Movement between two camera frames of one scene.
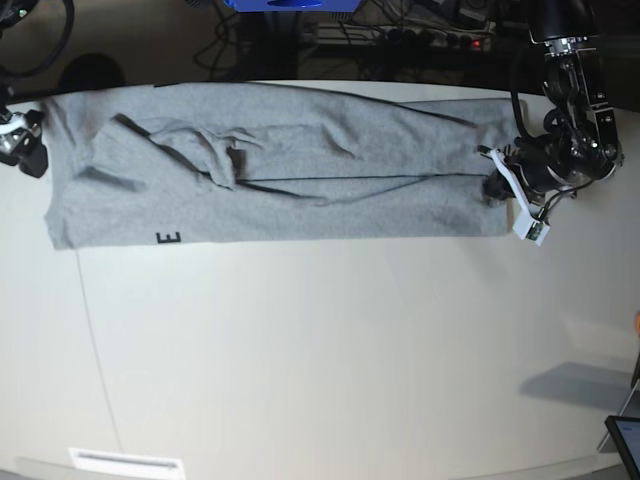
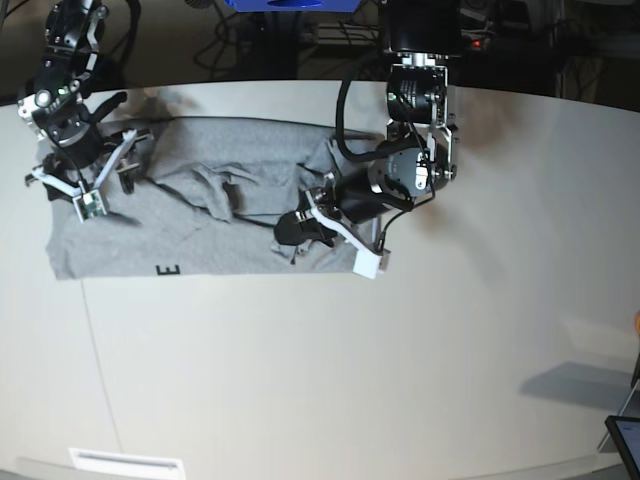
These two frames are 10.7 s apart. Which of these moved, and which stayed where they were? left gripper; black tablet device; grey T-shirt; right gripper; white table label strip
Moved: left gripper; grey T-shirt; right gripper
Stayed: white table label strip; black tablet device
